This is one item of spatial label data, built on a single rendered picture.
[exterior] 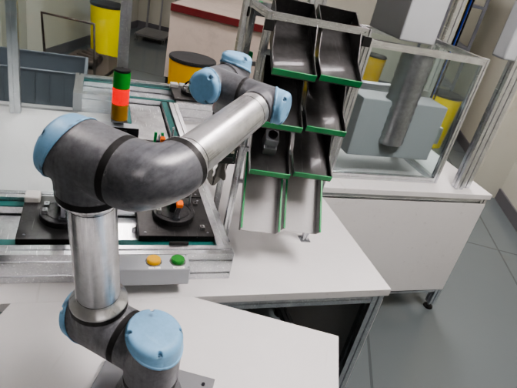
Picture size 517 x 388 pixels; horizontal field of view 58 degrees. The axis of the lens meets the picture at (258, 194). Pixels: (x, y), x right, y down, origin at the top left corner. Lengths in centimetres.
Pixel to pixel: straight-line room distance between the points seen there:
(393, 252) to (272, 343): 152
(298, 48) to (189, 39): 449
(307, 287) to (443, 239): 146
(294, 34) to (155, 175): 94
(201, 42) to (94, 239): 515
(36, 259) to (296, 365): 77
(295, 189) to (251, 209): 19
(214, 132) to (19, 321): 80
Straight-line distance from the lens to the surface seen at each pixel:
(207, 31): 587
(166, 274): 141
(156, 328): 100
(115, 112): 151
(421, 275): 304
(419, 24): 241
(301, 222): 164
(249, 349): 135
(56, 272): 147
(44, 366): 129
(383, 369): 274
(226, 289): 151
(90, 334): 104
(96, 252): 89
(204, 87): 104
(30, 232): 151
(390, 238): 270
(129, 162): 71
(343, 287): 167
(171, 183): 72
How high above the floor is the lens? 183
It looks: 28 degrees down
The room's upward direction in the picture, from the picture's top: 13 degrees clockwise
